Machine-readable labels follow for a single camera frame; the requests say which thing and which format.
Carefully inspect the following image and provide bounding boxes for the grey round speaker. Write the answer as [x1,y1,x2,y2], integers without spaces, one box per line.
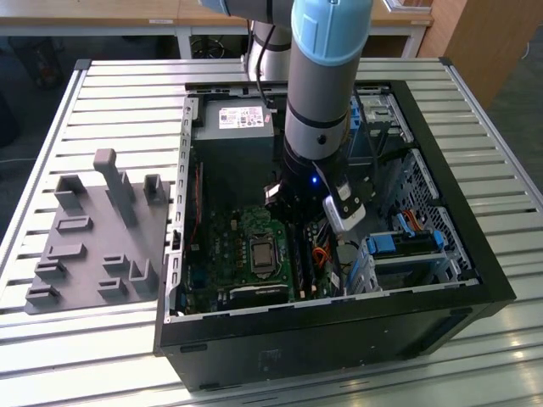
[338,240,362,267]

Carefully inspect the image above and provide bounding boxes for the silver drive cage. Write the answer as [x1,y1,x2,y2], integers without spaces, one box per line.
[350,89,415,171]

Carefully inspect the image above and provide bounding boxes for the clear plastic box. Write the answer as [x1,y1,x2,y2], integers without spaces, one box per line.
[381,0,434,14]

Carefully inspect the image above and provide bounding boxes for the wooden desk white frame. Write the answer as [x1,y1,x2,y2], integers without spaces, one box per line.
[0,0,434,60]

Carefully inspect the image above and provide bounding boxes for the silver CPU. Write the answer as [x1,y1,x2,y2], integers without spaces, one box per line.
[252,244,275,270]

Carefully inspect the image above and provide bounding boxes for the orange and blue wires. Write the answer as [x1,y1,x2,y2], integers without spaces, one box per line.
[397,209,430,237]

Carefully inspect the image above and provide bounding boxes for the silver power supply unit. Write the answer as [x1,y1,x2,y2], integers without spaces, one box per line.
[193,99,289,209]

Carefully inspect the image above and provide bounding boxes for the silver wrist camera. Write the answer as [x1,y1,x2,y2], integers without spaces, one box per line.
[321,178,368,235]

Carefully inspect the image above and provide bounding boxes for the orange and red wires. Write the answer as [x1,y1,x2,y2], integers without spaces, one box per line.
[311,247,337,271]

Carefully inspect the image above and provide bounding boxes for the wooden cabinet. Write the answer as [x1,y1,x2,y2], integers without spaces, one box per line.
[417,0,543,109]

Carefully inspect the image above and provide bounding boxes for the black camera cable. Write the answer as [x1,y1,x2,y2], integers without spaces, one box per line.
[253,0,277,114]

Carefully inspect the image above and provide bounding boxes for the grey parts rack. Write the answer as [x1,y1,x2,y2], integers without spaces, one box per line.
[24,148,177,317]

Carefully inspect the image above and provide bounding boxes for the perforated silver disk bay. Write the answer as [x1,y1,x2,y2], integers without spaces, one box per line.
[360,148,481,294]

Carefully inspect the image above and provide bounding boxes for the metal socket cover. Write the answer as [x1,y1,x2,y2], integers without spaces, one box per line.
[247,234,280,280]

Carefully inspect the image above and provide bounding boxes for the green motherboard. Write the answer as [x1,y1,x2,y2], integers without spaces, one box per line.
[182,202,341,315]

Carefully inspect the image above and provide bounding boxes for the black PC case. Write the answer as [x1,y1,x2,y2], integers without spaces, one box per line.
[152,78,517,393]

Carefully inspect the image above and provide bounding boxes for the black RAM slot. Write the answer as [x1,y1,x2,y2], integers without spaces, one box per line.
[298,224,311,296]
[286,220,300,298]

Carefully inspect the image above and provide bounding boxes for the black card with silver edge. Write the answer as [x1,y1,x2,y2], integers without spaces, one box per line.
[227,284,290,307]

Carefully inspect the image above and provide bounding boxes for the hard disk in blue carrier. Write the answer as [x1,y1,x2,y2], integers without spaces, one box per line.
[366,230,445,259]

